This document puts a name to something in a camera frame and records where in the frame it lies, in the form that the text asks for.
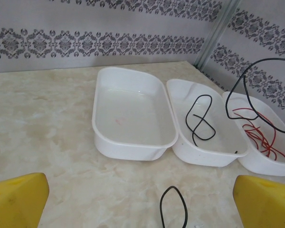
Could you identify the white plastic tray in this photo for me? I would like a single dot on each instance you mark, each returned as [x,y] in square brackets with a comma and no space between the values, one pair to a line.
[133,114]
[263,168]
[228,133]

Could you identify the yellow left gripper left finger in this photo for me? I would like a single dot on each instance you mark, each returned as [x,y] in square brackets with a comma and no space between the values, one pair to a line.
[16,204]

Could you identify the aluminium frame post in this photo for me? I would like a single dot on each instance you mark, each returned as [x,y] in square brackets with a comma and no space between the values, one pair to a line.
[217,35]

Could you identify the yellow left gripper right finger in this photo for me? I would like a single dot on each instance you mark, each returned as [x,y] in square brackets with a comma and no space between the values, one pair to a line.
[266,206]

